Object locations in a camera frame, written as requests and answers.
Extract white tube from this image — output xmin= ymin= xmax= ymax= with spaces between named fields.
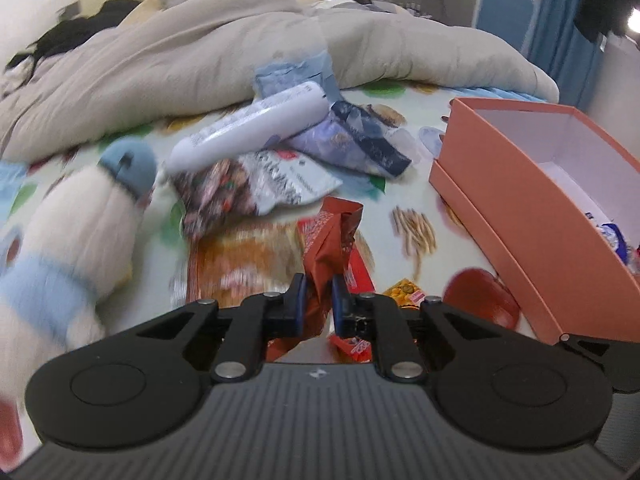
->
xmin=164 ymin=81 xmax=332 ymax=177

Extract green snack packet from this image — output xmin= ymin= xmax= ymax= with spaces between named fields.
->
xmin=170 ymin=222 xmax=313 ymax=311

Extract blue curtain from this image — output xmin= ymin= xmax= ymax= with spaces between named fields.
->
xmin=526 ymin=0 xmax=607 ymax=94

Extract red object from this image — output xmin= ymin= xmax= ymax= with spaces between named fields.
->
xmin=0 ymin=399 xmax=24 ymax=467

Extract orange cardboard box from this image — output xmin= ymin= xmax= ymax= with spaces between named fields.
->
xmin=428 ymin=97 xmax=640 ymax=346

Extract purple and navy snack packet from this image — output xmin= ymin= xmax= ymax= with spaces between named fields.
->
xmin=289 ymin=100 xmax=414 ymax=179

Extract grey duvet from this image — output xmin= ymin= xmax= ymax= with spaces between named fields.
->
xmin=0 ymin=0 xmax=561 ymax=162

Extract yellow pillow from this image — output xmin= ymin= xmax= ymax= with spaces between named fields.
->
xmin=121 ymin=0 xmax=167 ymax=27

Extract yellow snack packet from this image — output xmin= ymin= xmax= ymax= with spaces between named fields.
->
xmin=382 ymin=279 xmax=427 ymax=310

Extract white plush duck toy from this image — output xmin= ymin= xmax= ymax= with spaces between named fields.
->
xmin=0 ymin=138 xmax=159 ymax=362

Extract dark red snack packet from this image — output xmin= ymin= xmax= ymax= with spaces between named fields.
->
xmin=296 ymin=197 xmax=366 ymax=348

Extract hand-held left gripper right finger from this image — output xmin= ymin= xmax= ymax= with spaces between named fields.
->
xmin=332 ymin=274 xmax=502 ymax=384

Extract blue and white snack packet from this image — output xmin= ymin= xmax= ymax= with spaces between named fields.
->
xmin=585 ymin=211 xmax=632 ymax=263

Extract orange-red snack packet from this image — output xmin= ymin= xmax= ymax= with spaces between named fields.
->
xmin=329 ymin=246 xmax=377 ymax=365

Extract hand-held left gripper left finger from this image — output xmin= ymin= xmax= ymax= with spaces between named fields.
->
xmin=135 ymin=273 xmax=307 ymax=384

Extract blue chair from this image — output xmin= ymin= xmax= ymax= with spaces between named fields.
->
xmin=474 ymin=0 xmax=534 ymax=57

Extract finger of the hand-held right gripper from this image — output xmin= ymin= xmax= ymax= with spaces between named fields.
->
xmin=559 ymin=332 xmax=640 ymax=394

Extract black clothes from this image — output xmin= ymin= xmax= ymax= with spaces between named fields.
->
xmin=4 ymin=0 xmax=144 ymax=69

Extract brown and white snack packet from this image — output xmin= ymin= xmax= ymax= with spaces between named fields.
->
xmin=172 ymin=151 xmax=344 ymax=242

